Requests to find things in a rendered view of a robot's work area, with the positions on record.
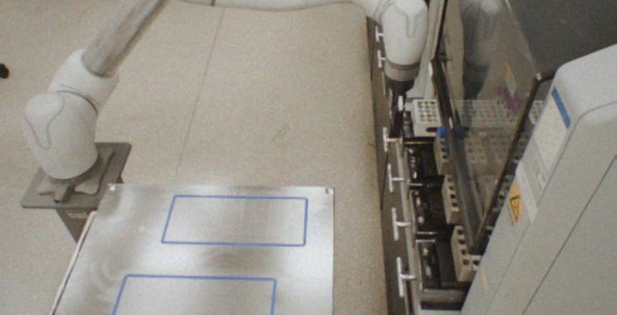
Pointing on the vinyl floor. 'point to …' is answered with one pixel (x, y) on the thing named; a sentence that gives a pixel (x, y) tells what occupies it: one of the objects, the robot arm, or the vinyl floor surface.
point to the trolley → (203, 253)
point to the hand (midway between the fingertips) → (394, 128)
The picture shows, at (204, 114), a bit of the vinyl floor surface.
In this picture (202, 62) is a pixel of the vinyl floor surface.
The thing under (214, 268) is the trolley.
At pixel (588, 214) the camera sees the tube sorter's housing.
